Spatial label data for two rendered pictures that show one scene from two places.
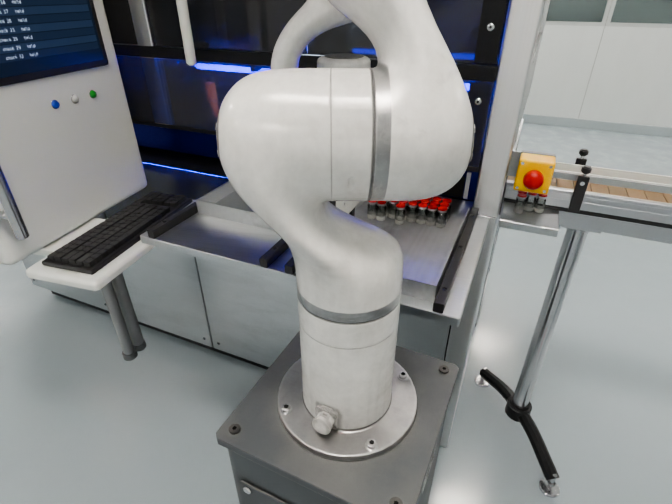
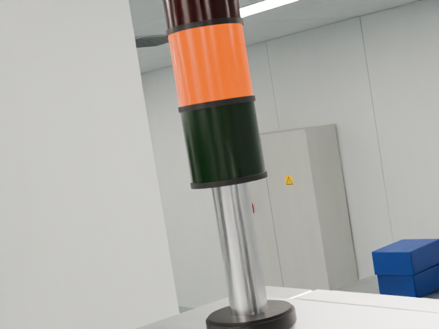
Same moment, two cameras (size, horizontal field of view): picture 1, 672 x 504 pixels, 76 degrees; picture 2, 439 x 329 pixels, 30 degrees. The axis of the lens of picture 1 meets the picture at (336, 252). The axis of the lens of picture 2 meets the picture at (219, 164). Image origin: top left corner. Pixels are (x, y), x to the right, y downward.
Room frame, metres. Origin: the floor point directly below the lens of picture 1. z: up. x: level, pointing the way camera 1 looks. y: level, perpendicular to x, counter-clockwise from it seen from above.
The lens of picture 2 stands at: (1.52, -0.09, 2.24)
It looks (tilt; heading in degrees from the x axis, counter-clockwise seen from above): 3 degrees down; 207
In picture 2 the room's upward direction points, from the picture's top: 9 degrees counter-clockwise
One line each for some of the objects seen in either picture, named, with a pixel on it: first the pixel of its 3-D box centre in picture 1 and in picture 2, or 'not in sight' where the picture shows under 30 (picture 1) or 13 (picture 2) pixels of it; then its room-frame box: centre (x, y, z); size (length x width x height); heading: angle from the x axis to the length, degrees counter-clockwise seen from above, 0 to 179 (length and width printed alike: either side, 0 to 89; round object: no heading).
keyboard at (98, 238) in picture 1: (126, 225); not in sight; (0.99, 0.55, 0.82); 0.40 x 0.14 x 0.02; 164
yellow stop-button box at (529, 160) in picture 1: (534, 172); not in sight; (0.91, -0.44, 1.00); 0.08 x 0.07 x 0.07; 156
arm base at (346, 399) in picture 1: (347, 348); not in sight; (0.40, -0.02, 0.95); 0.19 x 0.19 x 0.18
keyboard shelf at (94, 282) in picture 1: (115, 232); not in sight; (1.00, 0.59, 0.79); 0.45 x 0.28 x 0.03; 164
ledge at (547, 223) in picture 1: (529, 216); not in sight; (0.94, -0.47, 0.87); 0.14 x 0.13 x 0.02; 156
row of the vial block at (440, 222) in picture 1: (407, 210); not in sight; (0.90, -0.17, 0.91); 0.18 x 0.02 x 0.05; 66
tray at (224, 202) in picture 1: (279, 189); not in sight; (1.04, 0.15, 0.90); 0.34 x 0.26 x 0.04; 156
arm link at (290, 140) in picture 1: (318, 195); not in sight; (0.40, 0.02, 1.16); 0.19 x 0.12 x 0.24; 91
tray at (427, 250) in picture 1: (392, 234); not in sight; (0.80, -0.12, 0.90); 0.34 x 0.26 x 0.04; 156
